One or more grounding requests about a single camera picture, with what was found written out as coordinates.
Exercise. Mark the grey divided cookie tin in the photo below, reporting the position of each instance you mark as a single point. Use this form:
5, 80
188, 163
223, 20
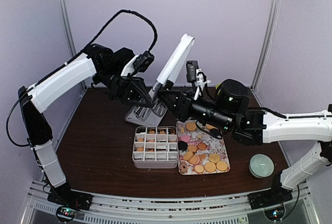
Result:
159, 151

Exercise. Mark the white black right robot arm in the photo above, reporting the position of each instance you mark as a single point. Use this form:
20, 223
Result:
256, 126

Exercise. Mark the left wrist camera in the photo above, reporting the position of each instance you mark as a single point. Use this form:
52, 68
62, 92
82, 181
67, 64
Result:
138, 64

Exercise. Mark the pale green ceramic bowl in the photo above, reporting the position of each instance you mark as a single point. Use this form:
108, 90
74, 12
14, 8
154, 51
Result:
261, 166

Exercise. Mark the round tan perforated biscuit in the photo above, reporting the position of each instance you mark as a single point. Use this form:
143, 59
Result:
191, 126

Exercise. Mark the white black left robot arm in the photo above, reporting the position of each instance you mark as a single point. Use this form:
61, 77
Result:
116, 70

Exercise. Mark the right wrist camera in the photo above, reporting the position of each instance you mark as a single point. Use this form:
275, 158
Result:
232, 96

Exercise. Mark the floral rectangular tray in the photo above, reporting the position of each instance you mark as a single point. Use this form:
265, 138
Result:
205, 154

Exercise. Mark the black sandwich cookie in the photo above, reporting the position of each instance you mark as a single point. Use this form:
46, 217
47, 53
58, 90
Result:
214, 132
182, 145

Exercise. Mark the pink sandwich cookie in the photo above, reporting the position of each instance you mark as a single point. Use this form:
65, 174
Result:
185, 138

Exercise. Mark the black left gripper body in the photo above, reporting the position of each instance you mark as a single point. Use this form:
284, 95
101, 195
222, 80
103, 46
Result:
118, 87

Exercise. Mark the flower shaped brown cookie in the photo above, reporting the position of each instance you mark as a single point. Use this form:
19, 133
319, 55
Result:
183, 168

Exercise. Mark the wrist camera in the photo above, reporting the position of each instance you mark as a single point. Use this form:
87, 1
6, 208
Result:
232, 96
138, 64

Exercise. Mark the silver tin lid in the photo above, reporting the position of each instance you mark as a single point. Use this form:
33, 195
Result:
148, 117

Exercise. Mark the silver serving tongs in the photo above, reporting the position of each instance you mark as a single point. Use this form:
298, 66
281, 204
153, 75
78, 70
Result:
173, 66

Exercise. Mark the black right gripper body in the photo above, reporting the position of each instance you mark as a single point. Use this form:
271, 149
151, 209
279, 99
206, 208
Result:
184, 106

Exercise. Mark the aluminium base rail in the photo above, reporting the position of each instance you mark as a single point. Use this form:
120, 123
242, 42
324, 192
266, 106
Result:
231, 208

